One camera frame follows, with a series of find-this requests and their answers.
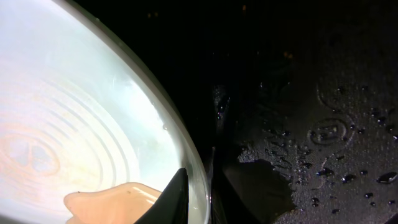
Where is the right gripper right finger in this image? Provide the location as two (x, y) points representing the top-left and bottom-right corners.
(211, 170), (247, 224)

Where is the round black tray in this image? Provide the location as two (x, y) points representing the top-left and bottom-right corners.
(80, 0), (397, 223)

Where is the mint plate with crumbs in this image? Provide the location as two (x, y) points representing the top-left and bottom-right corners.
(1, 0), (211, 223)

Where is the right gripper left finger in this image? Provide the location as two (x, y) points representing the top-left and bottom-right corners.
(135, 168), (189, 224)

